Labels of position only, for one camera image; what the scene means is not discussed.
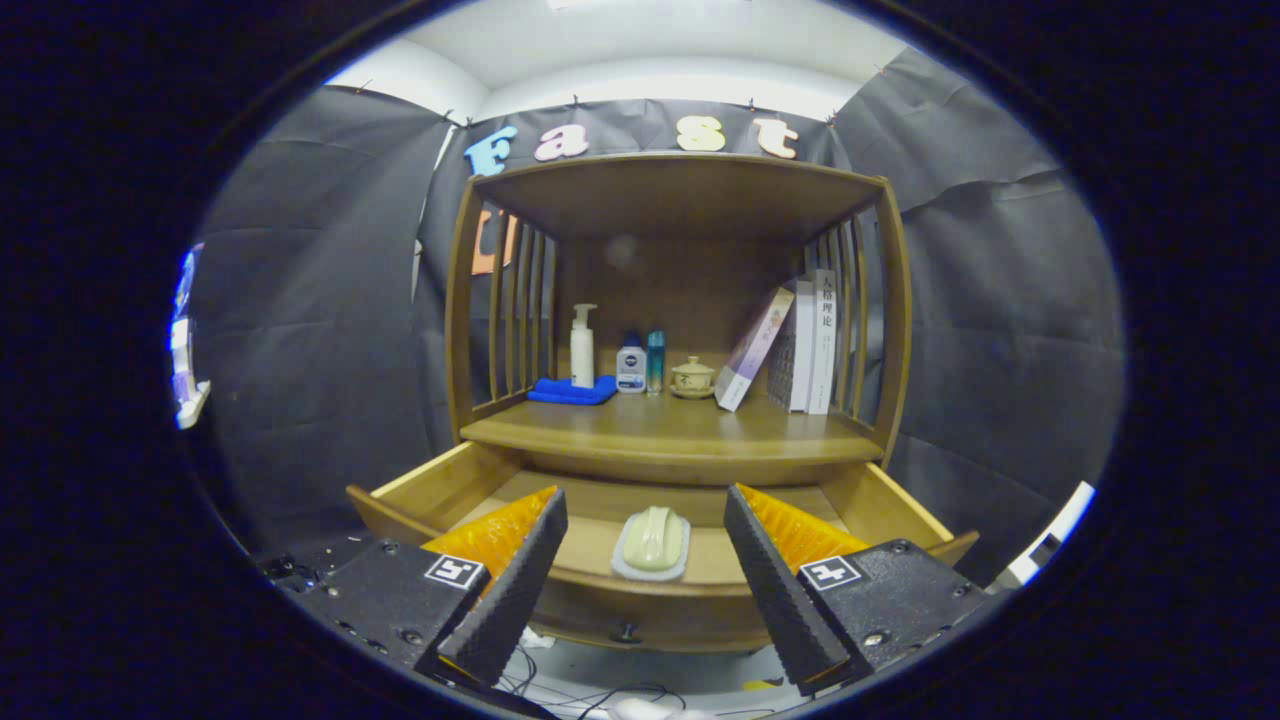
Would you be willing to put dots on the wooden countertop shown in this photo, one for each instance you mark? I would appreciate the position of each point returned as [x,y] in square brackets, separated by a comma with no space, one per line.
[650,425]

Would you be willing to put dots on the teal slim bottle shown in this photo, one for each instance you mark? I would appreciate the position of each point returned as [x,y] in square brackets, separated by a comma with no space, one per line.
[655,360]

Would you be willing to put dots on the pale green soap with dish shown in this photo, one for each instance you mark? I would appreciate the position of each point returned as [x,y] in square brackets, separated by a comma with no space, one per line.
[650,540]

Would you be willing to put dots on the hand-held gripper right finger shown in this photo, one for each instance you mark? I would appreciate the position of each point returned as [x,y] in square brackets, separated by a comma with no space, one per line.
[780,600]

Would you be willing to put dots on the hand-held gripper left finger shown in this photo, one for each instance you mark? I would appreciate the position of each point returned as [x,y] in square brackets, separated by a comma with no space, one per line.
[515,600]

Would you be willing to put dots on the beige ceramic lidded cup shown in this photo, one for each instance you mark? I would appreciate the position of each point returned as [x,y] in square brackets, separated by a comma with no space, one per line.
[692,378]

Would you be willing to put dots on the white and purple book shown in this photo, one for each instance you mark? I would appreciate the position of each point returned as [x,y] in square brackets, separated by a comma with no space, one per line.
[755,345]

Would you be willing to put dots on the white pump bottle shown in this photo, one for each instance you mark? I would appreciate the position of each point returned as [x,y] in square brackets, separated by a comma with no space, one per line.
[582,355]

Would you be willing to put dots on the blue folded cloth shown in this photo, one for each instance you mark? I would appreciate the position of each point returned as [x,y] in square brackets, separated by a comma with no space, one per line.
[560,391]

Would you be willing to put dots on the brown wooden cabinet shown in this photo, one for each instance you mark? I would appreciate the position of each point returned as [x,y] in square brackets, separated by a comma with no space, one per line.
[680,200]

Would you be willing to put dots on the white bottle with blue cap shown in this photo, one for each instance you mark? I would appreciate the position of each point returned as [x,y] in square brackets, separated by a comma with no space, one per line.
[631,370]

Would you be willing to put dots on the white box with black slot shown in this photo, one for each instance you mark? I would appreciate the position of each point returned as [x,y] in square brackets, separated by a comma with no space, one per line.
[1060,525]

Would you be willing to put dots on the wooden drawer with black knob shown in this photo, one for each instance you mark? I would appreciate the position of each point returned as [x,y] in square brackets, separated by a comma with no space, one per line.
[660,615]

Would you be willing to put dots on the plain white book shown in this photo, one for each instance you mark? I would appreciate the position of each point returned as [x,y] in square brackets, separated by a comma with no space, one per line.
[800,350]

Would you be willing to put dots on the black backdrop cloth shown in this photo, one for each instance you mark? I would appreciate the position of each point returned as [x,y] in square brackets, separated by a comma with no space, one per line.
[1000,330]

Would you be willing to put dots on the white round object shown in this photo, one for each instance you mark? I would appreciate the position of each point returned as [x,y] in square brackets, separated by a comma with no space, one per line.
[655,710]

